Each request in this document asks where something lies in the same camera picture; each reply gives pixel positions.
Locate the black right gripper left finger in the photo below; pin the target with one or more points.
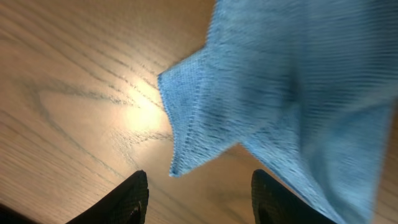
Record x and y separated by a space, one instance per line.
126 204

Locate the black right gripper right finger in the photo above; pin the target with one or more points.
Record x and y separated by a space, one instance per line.
272 203

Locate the blue microfiber cloth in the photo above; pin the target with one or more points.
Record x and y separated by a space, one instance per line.
307 87

